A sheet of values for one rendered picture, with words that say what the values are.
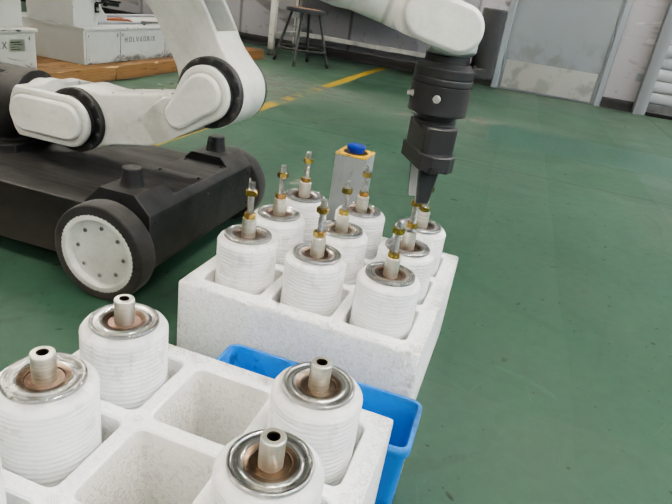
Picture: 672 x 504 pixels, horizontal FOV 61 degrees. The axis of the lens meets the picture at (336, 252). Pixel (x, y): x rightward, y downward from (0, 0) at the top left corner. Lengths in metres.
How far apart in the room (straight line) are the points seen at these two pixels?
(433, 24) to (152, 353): 0.55
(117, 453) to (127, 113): 0.87
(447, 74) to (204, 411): 0.56
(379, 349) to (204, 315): 0.28
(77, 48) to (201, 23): 2.28
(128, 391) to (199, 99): 0.67
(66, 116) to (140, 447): 0.89
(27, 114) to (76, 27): 2.01
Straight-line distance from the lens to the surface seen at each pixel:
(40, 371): 0.60
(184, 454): 0.65
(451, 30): 0.83
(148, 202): 1.19
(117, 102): 1.37
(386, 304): 0.83
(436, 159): 0.85
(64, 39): 3.52
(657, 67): 5.90
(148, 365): 0.68
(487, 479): 0.94
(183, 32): 1.26
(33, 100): 1.45
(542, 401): 1.14
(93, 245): 1.21
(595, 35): 5.92
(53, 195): 1.30
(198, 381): 0.75
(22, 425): 0.60
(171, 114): 1.24
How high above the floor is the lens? 0.62
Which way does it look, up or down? 24 degrees down
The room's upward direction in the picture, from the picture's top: 9 degrees clockwise
